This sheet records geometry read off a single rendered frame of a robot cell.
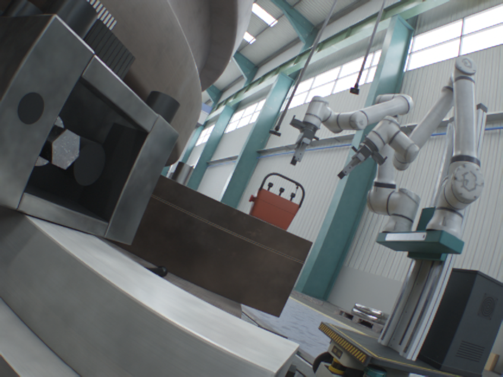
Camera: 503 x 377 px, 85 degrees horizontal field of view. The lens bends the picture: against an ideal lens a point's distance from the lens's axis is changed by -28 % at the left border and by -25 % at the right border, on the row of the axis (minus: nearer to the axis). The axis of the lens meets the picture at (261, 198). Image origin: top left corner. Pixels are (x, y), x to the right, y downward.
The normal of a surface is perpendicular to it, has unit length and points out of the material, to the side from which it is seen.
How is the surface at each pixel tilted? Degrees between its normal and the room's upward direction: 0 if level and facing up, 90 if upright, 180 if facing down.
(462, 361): 90
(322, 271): 90
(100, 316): 72
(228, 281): 90
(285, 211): 97
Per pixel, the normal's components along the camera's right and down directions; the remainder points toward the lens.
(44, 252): -0.09, -0.52
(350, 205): 0.42, 0.04
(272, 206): 0.11, 0.01
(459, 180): -0.38, -0.15
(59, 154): 0.89, 0.33
